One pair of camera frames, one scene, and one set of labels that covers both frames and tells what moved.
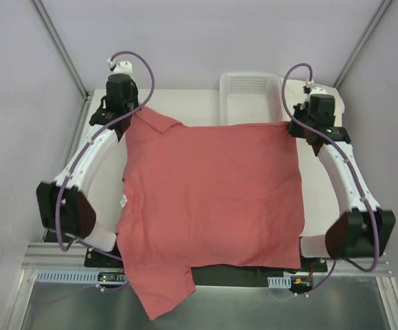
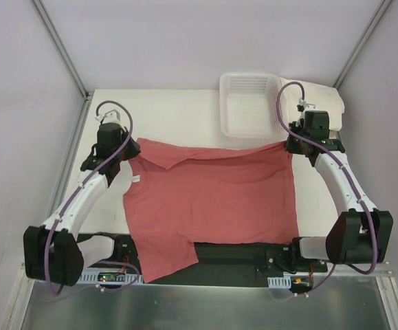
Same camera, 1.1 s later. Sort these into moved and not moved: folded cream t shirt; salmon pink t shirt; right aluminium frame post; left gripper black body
Moved: salmon pink t shirt; left gripper black body
Not moved: right aluminium frame post; folded cream t shirt
